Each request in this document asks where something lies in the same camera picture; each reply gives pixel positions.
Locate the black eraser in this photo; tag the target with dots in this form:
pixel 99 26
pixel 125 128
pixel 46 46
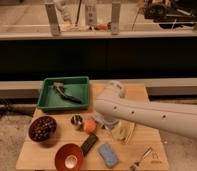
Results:
pixel 88 143

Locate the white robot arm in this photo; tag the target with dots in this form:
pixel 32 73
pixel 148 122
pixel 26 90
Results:
pixel 175 118

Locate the dark brown speckled bowl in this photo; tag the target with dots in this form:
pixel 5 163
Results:
pixel 42 128

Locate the red bowl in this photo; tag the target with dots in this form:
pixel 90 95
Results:
pixel 69 158

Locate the light blue grey object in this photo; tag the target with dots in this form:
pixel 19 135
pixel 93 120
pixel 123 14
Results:
pixel 98 118

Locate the white round container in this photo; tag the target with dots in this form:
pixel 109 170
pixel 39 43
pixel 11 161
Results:
pixel 113 128

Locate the green plastic tray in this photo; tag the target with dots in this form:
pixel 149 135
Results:
pixel 79 87

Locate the grey tool in tray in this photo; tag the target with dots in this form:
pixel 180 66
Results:
pixel 59 87

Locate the orange ball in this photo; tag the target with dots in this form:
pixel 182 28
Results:
pixel 90 126

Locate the blue sponge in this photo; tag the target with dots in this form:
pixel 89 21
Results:
pixel 108 155

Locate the metal tongs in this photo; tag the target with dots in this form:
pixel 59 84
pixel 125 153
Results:
pixel 136 164

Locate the black machine in background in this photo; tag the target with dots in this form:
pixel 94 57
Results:
pixel 171 14

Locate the right grey metal post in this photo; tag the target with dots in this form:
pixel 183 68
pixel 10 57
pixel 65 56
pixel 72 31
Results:
pixel 115 15

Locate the grey metal post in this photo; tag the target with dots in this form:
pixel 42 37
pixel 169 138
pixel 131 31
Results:
pixel 52 18
pixel 115 15

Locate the left grey metal post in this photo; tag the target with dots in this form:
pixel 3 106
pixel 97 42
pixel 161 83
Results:
pixel 52 18

